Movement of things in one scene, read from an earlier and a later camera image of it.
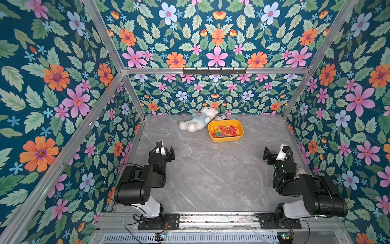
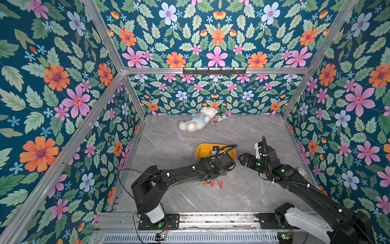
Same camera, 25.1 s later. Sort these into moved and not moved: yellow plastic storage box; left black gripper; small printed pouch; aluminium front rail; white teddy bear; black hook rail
Moved: left black gripper; yellow plastic storage box
Not moved: aluminium front rail; small printed pouch; black hook rail; white teddy bear
